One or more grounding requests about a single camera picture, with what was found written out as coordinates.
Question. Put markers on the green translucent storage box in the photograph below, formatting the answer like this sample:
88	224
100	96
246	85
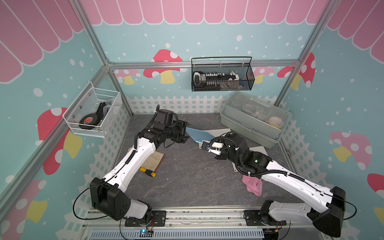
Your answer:
254	119

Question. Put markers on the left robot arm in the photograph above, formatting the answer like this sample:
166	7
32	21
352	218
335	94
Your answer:
108	193

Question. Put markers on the black tape roll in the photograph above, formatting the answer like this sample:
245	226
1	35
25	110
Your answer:
89	122

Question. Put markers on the beige work glove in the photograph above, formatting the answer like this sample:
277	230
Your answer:
153	161

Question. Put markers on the black wire mesh basket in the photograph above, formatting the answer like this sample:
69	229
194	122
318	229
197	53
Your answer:
222	74

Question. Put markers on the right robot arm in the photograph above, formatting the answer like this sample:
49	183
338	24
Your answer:
323	207

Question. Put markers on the white drawing tablet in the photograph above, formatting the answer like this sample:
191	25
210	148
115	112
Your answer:
217	133
259	150

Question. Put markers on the blue framed drawing tablet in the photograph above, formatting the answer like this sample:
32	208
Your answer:
199	136

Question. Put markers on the yellow handled screwdriver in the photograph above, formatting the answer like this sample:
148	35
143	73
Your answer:
148	172

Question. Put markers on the white drawing tablet front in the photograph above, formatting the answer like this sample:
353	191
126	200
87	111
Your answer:
217	133

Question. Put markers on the clear acrylic wall bin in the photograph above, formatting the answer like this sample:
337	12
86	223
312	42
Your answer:
105	103

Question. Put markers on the pink cleaning cloth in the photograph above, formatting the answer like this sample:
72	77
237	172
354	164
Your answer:
253	185

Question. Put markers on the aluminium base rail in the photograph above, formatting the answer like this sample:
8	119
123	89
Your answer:
201	223

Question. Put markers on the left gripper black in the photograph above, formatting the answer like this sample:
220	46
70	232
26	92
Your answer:
182	125

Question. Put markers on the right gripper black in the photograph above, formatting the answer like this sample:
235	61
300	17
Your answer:
223	139

